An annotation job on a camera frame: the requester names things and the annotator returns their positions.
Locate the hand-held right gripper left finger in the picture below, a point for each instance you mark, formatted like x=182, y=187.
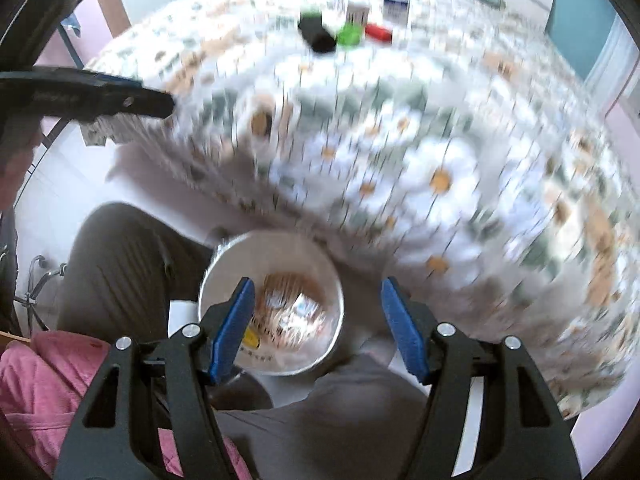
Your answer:
x=231, y=332

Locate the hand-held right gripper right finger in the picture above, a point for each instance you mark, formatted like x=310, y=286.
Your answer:
x=402, y=332

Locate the pink garment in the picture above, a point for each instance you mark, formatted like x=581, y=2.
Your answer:
x=40, y=385

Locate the black cylindrical case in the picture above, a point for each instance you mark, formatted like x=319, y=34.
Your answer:
x=317, y=32

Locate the red small packet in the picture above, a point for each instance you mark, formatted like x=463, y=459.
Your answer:
x=378, y=32

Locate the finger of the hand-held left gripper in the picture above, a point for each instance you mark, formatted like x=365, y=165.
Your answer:
x=100, y=95

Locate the person's grey trousers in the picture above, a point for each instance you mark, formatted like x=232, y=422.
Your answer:
x=125, y=270

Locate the white round bin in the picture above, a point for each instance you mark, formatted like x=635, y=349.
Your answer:
x=310, y=260

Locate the white small box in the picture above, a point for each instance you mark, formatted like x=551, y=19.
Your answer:
x=357, y=12

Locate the orange patterned packet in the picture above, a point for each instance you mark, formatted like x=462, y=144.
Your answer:
x=285, y=287

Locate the floral bed sheet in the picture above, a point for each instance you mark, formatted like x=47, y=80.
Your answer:
x=400, y=160

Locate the metal chair frame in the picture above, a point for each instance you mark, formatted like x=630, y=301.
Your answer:
x=37, y=285

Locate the green cap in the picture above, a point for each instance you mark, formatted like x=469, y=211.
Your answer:
x=348, y=35

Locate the blue and white box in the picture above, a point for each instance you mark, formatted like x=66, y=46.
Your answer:
x=396, y=9

